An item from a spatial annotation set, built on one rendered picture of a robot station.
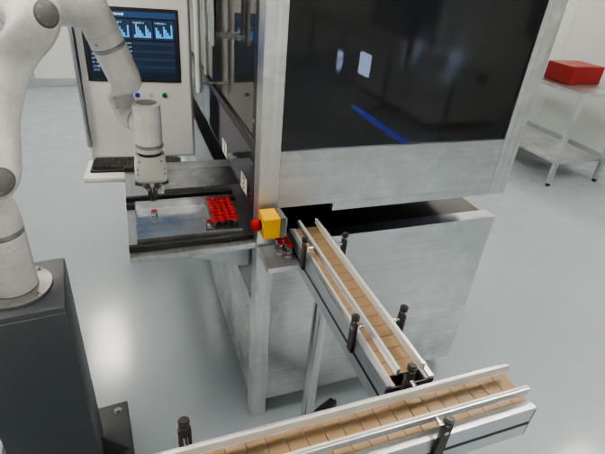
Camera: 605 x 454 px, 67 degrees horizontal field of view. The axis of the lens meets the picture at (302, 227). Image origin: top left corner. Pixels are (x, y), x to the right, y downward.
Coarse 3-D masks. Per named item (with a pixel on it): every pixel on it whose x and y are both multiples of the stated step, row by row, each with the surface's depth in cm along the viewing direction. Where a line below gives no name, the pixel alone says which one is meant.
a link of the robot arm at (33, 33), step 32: (0, 0) 100; (32, 0) 97; (0, 32) 99; (32, 32) 99; (0, 64) 102; (32, 64) 106; (0, 96) 103; (0, 128) 104; (0, 160) 104; (0, 192) 105
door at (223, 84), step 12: (216, 0) 177; (228, 0) 159; (216, 12) 180; (228, 12) 160; (216, 24) 182; (228, 24) 163; (216, 48) 187; (228, 48) 167; (216, 60) 190; (228, 60) 169; (216, 72) 193; (228, 72) 171; (216, 84) 196; (228, 84) 173; (228, 96) 176
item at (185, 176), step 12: (168, 168) 198; (180, 168) 200; (192, 168) 201; (204, 168) 202; (216, 168) 203; (228, 168) 204; (168, 180) 189; (180, 180) 190; (192, 180) 191; (204, 180) 192; (216, 180) 193; (228, 180) 194; (168, 192) 176
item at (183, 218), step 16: (144, 208) 167; (160, 208) 169; (176, 208) 170; (192, 208) 171; (144, 224) 158; (160, 224) 159; (176, 224) 160; (192, 224) 161; (144, 240) 145; (160, 240) 147
